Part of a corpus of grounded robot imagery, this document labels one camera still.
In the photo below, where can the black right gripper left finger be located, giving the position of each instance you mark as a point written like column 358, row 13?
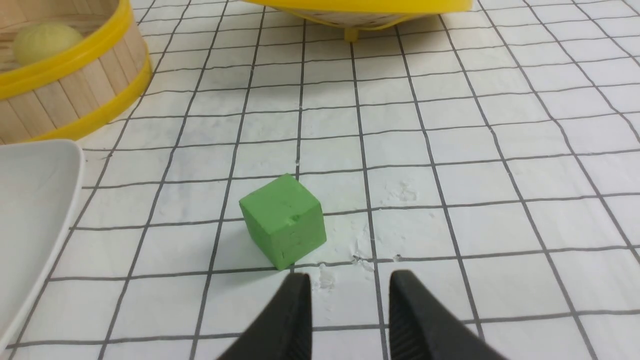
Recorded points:
column 284, row 328

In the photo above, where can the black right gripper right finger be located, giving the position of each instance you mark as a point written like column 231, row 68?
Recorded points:
column 422, row 328

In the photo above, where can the pale yellow steamed bun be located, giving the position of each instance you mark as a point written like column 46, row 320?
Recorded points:
column 41, row 41

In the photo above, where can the white square plate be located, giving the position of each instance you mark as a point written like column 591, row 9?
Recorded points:
column 40, row 183

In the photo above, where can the green foam cube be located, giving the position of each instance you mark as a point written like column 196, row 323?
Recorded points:
column 285, row 220

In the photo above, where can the white grid tablecloth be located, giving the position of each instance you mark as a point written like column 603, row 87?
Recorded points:
column 494, row 153

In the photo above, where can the bamboo steamer basket yellow rim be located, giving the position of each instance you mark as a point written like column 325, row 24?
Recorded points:
column 74, row 93

